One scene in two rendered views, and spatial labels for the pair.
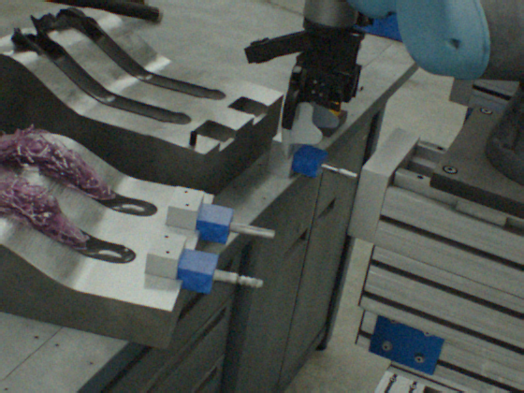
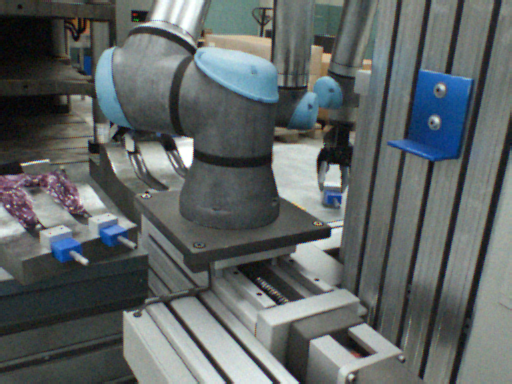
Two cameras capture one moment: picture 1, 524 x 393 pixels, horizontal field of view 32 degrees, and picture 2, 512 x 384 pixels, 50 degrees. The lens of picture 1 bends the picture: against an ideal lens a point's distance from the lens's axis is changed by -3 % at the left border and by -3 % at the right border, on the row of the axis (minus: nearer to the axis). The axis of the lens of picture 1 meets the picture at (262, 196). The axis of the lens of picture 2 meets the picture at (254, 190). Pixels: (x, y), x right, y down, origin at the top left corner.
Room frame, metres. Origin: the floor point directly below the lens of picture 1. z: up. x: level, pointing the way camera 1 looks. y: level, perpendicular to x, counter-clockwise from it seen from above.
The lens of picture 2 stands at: (0.36, -0.81, 1.34)
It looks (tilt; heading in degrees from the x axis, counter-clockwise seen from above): 19 degrees down; 38
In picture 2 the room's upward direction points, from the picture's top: 4 degrees clockwise
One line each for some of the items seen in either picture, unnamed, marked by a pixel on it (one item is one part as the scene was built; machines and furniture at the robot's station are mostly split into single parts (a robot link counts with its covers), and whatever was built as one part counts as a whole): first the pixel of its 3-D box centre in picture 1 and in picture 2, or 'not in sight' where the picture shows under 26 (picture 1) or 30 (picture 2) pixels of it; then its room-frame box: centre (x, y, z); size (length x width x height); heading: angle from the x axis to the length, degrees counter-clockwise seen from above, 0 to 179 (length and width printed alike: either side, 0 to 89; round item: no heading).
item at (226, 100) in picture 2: not in sight; (231, 99); (0.94, -0.30, 1.20); 0.13 x 0.12 x 0.14; 110
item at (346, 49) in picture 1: (326, 62); not in sight; (1.26, -0.06, 0.99); 0.09 x 0.08 x 0.12; 70
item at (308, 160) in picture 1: (315, 163); not in sight; (1.26, -0.07, 0.83); 0.13 x 0.05 x 0.05; 70
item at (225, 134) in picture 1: (211, 142); not in sight; (1.18, 0.08, 0.87); 0.05 x 0.05 x 0.04; 70
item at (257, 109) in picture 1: (246, 117); not in sight; (1.28, 0.04, 0.87); 0.05 x 0.05 x 0.04; 70
